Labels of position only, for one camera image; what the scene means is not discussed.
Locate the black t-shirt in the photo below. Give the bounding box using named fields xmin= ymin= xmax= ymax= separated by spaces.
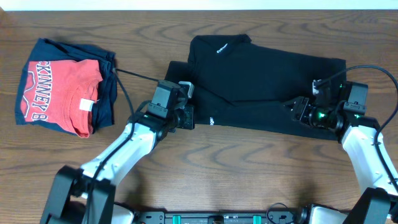
xmin=165 ymin=34 xmax=346 ymax=140

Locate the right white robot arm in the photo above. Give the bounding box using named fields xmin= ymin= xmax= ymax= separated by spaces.
xmin=284 ymin=97 xmax=397 ymax=223

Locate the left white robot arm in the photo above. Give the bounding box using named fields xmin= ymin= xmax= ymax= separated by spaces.
xmin=40 ymin=105 xmax=195 ymax=224

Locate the navy folded garment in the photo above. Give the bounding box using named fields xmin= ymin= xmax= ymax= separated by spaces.
xmin=14 ymin=39 xmax=117 ymax=136

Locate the red folded t-shirt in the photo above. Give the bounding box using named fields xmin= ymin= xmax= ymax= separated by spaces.
xmin=20 ymin=59 xmax=103 ymax=138

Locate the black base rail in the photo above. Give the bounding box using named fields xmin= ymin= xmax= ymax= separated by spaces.
xmin=132 ymin=210 xmax=297 ymax=224

